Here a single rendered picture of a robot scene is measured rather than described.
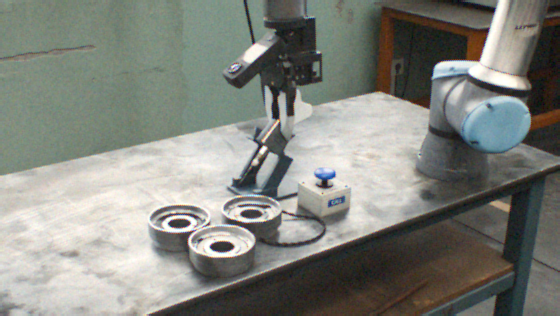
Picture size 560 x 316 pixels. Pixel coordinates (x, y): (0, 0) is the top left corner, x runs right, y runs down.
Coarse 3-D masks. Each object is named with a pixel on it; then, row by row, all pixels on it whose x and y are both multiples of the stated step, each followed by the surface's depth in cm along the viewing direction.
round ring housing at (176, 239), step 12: (180, 204) 129; (192, 204) 129; (156, 216) 127; (180, 216) 127; (204, 216) 127; (156, 228) 120; (168, 228) 123; (180, 228) 127; (192, 228) 123; (156, 240) 121; (168, 240) 120; (180, 240) 120
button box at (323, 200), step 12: (312, 180) 138; (336, 180) 138; (300, 192) 137; (312, 192) 134; (324, 192) 133; (336, 192) 134; (348, 192) 136; (300, 204) 138; (312, 204) 135; (324, 204) 133; (336, 204) 135; (348, 204) 137; (324, 216) 134
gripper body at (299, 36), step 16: (304, 16) 126; (288, 32) 125; (304, 32) 126; (288, 48) 126; (304, 48) 127; (272, 64) 126; (288, 64) 124; (304, 64) 126; (320, 64) 128; (272, 80) 128; (304, 80) 128; (320, 80) 129
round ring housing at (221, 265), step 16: (224, 224) 122; (192, 240) 118; (224, 240) 119; (192, 256) 115; (208, 256) 113; (224, 256) 112; (240, 256) 113; (208, 272) 114; (224, 272) 114; (240, 272) 115
